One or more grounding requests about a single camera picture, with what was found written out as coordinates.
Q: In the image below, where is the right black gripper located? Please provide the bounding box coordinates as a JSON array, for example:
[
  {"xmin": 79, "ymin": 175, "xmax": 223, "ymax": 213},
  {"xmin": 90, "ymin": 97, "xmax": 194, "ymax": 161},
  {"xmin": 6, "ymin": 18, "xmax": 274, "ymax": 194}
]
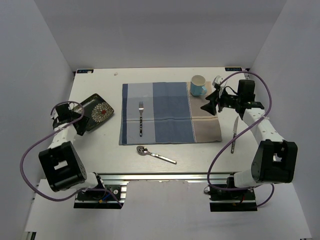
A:
[{"xmin": 200, "ymin": 87, "xmax": 241, "ymax": 116}]

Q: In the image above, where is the dark floral rectangular plate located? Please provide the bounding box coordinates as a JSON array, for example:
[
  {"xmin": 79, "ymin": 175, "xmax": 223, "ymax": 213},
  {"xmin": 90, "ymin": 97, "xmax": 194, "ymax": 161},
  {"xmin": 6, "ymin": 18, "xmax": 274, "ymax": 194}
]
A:
[{"xmin": 80, "ymin": 93, "xmax": 114, "ymax": 132}]

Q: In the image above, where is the light blue mug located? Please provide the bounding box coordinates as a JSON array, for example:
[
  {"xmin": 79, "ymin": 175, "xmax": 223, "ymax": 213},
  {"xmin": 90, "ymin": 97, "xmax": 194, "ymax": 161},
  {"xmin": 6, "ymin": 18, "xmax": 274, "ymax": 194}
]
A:
[{"xmin": 190, "ymin": 75, "xmax": 207, "ymax": 97}]

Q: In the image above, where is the blue beige checked placemat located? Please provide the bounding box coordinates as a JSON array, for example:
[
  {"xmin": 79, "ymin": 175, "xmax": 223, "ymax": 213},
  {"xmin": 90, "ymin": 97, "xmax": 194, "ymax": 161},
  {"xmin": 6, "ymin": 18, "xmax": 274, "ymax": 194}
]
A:
[{"xmin": 119, "ymin": 82, "xmax": 222, "ymax": 146}]

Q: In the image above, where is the metal fork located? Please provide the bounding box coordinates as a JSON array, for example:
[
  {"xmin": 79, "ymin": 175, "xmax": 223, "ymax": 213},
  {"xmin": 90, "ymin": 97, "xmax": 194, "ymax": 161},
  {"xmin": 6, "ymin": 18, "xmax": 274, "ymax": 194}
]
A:
[{"xmin": 138, "ymin": 101, "xmax": 144, "ymax": 137}]

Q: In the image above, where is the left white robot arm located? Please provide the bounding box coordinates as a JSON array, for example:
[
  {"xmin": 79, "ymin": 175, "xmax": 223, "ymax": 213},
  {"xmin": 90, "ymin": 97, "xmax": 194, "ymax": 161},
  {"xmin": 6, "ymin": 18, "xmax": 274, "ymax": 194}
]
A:
[{"xmin": 38, "ymin": 103, "xmax": 106, "ymax": 200}]

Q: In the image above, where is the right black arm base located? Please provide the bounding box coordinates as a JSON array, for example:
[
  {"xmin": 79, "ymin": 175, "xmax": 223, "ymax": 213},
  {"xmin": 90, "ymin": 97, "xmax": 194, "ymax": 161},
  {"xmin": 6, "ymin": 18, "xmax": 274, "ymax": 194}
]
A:
[{"xmin": 203, "ymin": 185, "xmax": 258, "ymax": 213}]

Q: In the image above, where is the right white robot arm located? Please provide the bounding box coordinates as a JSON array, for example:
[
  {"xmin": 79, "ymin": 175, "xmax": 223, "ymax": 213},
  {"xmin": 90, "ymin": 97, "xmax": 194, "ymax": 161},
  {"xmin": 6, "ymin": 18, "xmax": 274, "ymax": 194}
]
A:
[{"xmin": 201, "ymin": 76, "xmax": 298, "ymax": 200}]

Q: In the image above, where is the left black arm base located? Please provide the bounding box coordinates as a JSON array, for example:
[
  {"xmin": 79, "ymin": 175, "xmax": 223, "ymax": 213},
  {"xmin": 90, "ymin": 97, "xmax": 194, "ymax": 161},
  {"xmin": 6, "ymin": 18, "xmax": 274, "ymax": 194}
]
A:
[{"xmin": 73, "ymin": 180, "xmax": 128, "ymax": 210}]

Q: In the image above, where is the metal table knife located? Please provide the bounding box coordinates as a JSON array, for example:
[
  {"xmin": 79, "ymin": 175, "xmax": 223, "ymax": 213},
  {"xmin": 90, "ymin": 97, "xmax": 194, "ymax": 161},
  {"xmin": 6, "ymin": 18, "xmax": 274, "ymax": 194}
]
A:
[{"xmin": 230, "ymin": 116, "xmax": 239, "ymax": 154}]

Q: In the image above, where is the right blue table label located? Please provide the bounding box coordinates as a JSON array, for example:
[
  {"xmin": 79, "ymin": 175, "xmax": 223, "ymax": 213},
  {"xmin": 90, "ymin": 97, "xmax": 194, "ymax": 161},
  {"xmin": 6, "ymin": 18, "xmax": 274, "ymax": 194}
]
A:
[{"xmin": 224, "ymin": 67, "xmax": 242, "ymax": 72}]

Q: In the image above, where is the blue table label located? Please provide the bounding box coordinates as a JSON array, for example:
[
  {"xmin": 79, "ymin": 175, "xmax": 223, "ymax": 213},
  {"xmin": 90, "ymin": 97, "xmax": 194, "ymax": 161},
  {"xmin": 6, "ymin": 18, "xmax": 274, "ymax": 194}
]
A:
[
  {"xmin": 224, "ymin": 67, "xmax": 242, "ymax": 72},
  {"xmin": 76, "ymin": 69, "xmax": 94, "ymax": 74}
]

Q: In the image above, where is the left blue table label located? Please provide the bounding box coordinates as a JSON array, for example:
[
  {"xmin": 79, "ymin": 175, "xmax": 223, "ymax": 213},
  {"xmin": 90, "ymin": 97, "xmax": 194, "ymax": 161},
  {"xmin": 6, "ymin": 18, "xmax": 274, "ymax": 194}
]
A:
[{"xmin": 76, "ymin": 69, "xmax": 94, "ymax": 74}]

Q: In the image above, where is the metal spoon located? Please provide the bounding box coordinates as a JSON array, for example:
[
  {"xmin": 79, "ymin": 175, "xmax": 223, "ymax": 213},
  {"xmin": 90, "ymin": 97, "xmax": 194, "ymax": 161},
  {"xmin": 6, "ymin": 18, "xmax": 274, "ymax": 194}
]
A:
[{"xmin": 136, "ymin": 145, "xmax": 177, "ymax": 165}]

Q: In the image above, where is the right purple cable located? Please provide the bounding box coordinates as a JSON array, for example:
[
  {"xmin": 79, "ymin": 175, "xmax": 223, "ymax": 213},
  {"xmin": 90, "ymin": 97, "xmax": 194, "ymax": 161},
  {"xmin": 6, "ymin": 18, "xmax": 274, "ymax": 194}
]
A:
[{"xmin": 206, "ymin": 71, "xmax": 275, "ymax": 208}]

